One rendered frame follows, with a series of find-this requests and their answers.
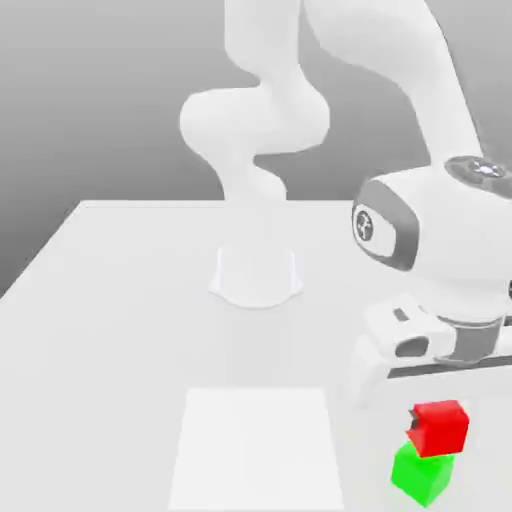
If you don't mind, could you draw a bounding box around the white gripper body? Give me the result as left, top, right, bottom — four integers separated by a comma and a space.
350, 333, 512, 408

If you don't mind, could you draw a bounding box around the small red cube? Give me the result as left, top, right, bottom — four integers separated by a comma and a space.
404, 399, 470, 460

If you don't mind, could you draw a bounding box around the small green cube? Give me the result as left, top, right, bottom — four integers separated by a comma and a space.
390, 441, 456, 509

